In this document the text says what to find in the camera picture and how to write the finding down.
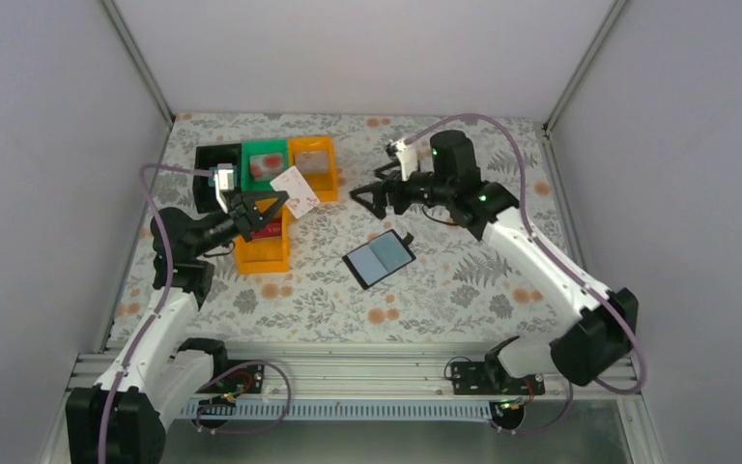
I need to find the white floral card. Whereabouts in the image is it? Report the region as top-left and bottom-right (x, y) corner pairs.
(270, 166), (321, 219)

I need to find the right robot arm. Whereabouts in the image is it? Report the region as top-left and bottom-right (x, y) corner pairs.
(350, 130), (639, 387)

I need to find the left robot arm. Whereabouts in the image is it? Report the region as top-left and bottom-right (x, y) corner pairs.
(65, 191), (289, 463)

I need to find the red VIP card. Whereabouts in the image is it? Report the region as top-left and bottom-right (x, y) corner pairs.
(252, 219), (283, 241)

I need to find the red patterned card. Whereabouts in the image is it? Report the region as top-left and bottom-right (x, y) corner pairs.
(248, 153), (286, 182)

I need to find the pale card in orange bin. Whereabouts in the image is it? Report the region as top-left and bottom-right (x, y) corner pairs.
(295, 150), (331, 176)

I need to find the green storage bin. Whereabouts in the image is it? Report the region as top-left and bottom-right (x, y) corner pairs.
(241, 139), (291, 191)

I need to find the near orange storage bin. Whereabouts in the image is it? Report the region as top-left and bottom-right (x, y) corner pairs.
(233, 209), (293, 275)

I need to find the orange storage bin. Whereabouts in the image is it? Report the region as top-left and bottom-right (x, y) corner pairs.
(233, 209), (293, 275)
(287, 136), (338, 202)

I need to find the far orange storage bin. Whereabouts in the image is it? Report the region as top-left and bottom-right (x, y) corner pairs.
(287, 136), (338, 202)

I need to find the black storage bin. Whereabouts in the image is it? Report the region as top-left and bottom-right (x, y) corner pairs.
(192, 143), (244, 215)

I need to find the floral table mat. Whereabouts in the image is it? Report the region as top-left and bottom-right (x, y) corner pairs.
(154, 113), (559, 343)

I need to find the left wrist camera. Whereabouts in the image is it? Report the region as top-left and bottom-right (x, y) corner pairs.
(210, 163), (237, 213)

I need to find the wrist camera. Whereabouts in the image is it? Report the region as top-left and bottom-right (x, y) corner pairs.
(385, 138), (419, 181)
(210, 163), (237, 213)

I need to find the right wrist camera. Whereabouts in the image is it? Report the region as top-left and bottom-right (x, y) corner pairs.
(385, 138), (419, 181)

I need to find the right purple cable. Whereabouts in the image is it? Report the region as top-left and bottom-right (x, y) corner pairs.
(403, 113), (647, 395)

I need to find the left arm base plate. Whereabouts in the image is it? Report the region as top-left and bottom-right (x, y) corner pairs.
(200, 364), (265, 395)

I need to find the aluminium rail frame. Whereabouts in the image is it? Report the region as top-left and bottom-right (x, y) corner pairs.
(67, 342), (642, 401)

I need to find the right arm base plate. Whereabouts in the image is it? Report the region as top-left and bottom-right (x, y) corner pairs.
(443, 357), (546, 396)

